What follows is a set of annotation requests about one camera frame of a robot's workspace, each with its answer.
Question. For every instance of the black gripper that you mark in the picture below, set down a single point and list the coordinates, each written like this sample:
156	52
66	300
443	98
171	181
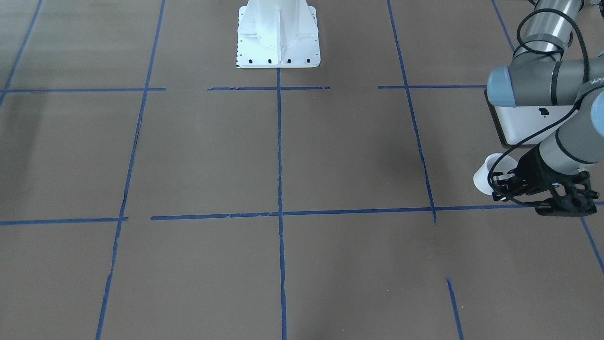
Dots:
532	167

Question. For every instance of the white ceramic cup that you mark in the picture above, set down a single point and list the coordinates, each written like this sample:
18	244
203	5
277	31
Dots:
481	178

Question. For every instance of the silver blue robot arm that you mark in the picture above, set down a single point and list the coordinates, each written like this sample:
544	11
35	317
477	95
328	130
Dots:
550	67

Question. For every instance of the grey closed laptop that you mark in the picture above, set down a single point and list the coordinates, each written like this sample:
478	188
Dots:
515	124

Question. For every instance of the blue tape grid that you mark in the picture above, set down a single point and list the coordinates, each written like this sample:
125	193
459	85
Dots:
152	190

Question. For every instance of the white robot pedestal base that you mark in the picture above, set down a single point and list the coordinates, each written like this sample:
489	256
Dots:
278	34

